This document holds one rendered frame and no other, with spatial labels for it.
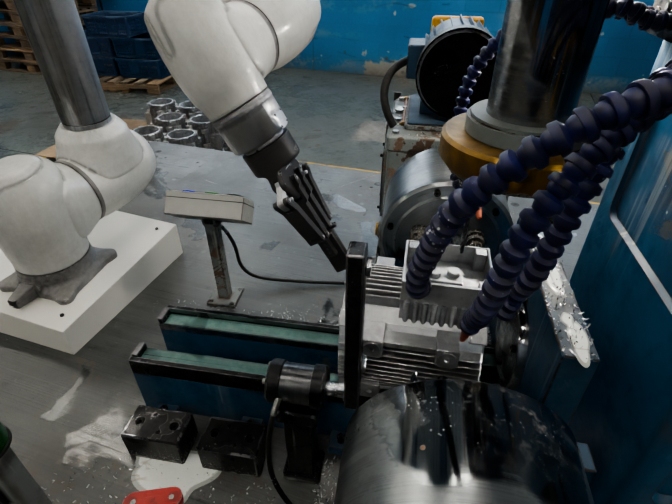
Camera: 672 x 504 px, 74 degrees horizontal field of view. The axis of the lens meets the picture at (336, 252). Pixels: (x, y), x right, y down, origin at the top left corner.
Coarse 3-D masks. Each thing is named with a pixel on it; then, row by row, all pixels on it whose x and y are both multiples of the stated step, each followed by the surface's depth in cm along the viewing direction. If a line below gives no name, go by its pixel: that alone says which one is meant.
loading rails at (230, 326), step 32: (160, 320) 84; (192, 320) 85; (224, 320) 85; (256, 320) 84; (288, 320) 83; (160, 352) 78; (192, 352) 88; (224, 352) 86; (256, 352) 84; (288, 352) 83; (320, 352) 81; (160, 384) 78; (192, 384) 76; (224, 384) 75; (256, 384) 73; (224, 416) 80; (256, 416) 78; (320, 416) 75
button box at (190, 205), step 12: (168, 192) 92; (180, 192) 92; (192, 192) 92; (168, 204) 92; (180, 204) 92; (192, 204) 91; (204, 204) 91; (216, 204) 91; (228, 204) 90; (240, 204) 90; (252, 204) 95; (180, 216) 94; (192, 216) 91; (204, 216) 91; (216, 216) 90; (228, 216) 90; (240, 216) 90; (252, 216) 96
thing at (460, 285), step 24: (408, 240) 66; (408, 264) 66; (456, 264) 66; (480, 264) 64; (432, 288) 58; (456, 288) 58; (480, 288) 57; (408, 312) 61; (432, 312) 60; (456, 312) 60
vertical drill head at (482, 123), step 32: (512, 0) 42; (544, 0) 39; (576, 0) 38; (608, 0) 40; (512, 32) 43; (544, 32) 40; (576, 32) 40; (512, 64) 44; (544, 64) 42; (576, 64) 42; (512, 96) 45; (544, 96) 43; (576, 96) 44; (448, 128) 51; (480, 128) 47; (512, 128) 45; (544, 128) 45; (448, 160) 49; (480, 160) 45; (512, 192) 45
